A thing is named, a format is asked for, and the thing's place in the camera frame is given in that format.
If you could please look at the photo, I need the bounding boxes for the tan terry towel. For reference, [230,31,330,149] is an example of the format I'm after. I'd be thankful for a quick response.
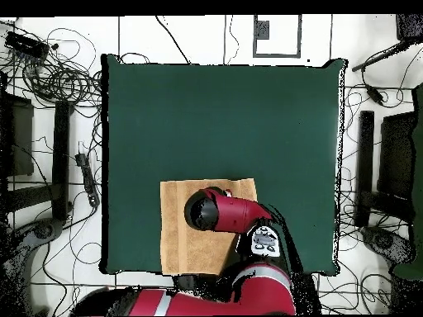
[159,177,258,277]

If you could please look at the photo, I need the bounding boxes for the dark flat panel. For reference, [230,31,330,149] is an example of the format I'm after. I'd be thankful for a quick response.
[377,111,416,199]
[0,93,35,177]

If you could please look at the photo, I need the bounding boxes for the dark green table cloth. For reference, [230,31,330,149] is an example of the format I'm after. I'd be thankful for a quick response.
[100,53,347,277]

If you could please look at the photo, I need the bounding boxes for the black power strip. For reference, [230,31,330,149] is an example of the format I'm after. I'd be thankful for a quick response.
[74,152,101,208]

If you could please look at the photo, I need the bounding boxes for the black stand bar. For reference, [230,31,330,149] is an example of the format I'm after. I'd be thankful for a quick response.
[354,110,376,228]
[51,100,75,221]

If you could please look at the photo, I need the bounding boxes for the black stand crossbar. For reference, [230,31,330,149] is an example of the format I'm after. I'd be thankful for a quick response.
[358,190,414,222]
[6,182,64,212]

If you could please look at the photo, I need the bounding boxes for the black floor equipment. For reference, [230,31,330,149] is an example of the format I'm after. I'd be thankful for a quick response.
[361,225,416,265]
[32,218,64,241]

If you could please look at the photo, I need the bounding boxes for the black power adapter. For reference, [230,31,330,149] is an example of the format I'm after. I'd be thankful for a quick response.
[365,83,386,106]

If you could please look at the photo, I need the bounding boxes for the dark green fabric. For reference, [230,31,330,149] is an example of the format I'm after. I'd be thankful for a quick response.
[392,82,423,281]

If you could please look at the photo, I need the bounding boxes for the black rod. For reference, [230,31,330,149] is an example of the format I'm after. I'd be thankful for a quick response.
[351,41,411,73]

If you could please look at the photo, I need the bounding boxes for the black electronics box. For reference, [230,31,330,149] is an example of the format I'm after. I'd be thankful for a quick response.
[4,31,50,60]

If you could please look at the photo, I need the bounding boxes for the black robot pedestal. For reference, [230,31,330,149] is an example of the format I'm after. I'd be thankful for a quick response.
[173,272,232,298]

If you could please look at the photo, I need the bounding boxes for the long black cable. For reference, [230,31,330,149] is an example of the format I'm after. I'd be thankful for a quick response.
[154,14,191,65]

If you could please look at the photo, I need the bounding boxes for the grey rectangular frame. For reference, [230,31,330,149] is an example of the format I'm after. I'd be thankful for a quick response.
[253,14,302,59]

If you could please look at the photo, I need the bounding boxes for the tangled black cables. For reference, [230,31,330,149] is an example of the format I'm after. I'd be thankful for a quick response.
[19,27,103,106]

